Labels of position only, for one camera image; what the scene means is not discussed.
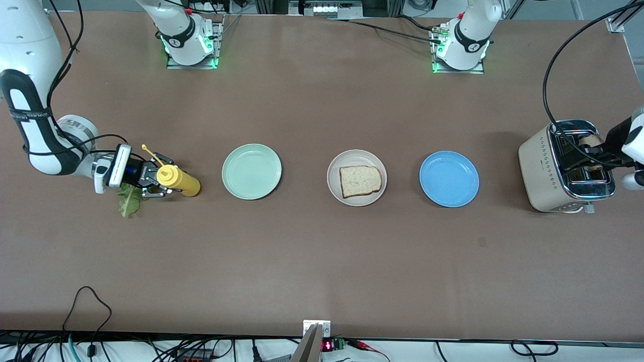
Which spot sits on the beige plate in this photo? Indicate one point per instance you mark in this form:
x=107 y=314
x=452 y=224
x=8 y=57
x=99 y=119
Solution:
x=357 y=156

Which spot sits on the red LED display module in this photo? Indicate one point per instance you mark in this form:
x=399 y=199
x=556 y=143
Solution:
x=328 y=345

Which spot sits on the grey background control box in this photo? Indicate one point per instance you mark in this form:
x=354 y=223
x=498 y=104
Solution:
x=324 y=9

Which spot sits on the beige toaster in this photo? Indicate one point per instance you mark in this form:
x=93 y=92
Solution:
x=541 y=171

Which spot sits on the brown bread slice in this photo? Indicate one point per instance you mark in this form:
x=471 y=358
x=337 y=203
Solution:
x=359 y=181

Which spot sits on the aluminium corner post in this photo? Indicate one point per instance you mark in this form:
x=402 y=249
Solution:
x=616 y=24

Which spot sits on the toasted bread slice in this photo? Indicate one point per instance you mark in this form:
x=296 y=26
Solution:
x=591 y=141

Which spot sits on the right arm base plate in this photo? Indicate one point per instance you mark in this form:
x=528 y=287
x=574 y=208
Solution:
x=191 y=66

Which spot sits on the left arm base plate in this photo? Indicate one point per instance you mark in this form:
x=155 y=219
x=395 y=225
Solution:
x=458 y=71

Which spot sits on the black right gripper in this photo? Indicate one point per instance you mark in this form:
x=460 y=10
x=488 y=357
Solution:
x=134 y=173

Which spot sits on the blue plate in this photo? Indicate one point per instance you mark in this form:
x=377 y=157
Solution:
x=449 y=179

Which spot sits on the green lettuce leaf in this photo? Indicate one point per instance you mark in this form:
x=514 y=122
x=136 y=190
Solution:
x=130 y=203

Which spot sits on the yellow squeeze bottle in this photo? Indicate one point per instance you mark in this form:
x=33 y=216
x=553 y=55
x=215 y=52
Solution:
x=186 y=183

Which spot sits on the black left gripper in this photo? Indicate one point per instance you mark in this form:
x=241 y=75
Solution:
x=615 y=141

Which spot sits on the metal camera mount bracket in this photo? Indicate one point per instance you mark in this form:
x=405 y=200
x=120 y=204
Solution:
x=308 y=324

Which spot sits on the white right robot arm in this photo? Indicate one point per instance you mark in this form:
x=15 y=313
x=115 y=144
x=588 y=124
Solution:
x=25 y=30

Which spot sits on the aluminium camera mount post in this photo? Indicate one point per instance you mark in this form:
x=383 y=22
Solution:
x=308 y=349

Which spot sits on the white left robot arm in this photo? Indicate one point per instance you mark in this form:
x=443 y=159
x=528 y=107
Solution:
x=468 y=35

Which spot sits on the mint green plate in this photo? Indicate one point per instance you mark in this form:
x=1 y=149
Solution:
x=251 y=171

